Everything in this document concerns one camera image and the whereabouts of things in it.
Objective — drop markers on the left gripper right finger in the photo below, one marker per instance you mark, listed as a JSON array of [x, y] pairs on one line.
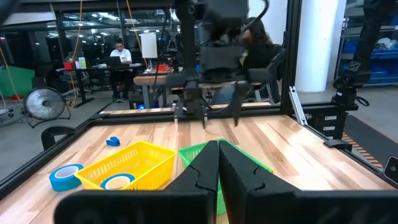
[[255, 205]]

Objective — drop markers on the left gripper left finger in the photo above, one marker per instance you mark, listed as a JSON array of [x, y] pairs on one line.
[[186, 205]]

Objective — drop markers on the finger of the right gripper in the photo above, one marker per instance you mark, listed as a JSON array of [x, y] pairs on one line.
[[245, 93], [237, 96]]

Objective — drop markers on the blue mini stapler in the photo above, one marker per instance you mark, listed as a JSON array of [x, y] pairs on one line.
[[113, 142]]

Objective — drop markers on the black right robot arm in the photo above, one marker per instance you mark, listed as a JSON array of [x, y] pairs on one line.
[[188, 37]]

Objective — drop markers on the light blue tape roll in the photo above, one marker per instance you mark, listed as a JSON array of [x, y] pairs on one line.
[[62, 183]]

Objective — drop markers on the person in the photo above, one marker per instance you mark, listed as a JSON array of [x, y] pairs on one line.
[[261, 53], [121, 56]]

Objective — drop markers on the green plastic basket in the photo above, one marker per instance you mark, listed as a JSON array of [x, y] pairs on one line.
[[189, 155]]

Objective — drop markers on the silver metal bar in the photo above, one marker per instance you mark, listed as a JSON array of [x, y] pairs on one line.
[[297, 104]]

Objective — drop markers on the yellow plastic basket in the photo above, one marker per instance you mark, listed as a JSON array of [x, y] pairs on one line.
[[130, 155]]

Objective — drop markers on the white board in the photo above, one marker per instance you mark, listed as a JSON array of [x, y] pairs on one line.
[[149, 45]]

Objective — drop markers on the wooden workbench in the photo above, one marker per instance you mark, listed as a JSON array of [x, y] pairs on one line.
[[149, 80]]

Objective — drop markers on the white round column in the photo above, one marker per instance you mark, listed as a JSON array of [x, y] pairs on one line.
[[320, 46]]

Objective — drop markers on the black drawer cabinet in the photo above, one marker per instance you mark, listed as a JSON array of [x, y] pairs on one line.
[[329, 124]]

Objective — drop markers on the black table edge clip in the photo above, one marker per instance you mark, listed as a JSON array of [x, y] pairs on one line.
[[337, 144]]

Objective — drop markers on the black laptop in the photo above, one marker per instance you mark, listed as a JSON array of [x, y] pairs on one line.
[[112, 61]]

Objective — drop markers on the black office desk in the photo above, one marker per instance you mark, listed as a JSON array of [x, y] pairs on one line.
[[93, 69]]

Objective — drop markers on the black floor mat striped edge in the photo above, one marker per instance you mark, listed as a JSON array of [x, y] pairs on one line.
[[373, 137]]

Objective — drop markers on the shelf with blue bins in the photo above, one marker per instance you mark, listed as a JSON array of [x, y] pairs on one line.
[[382, 53]]

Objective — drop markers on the red box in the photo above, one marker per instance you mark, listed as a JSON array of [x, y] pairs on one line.
[[69, 65]]

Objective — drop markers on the round floor fan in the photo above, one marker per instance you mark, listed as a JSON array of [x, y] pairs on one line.
[[45, 104]]

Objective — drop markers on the green fabric panel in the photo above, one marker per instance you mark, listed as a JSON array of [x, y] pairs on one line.
[[15, 81]]

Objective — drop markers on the black metal rig frame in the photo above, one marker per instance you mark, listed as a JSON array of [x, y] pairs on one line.
[[290, 62]]

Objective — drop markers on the black table-level camera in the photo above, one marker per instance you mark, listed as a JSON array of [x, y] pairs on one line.
[[391, 169]]

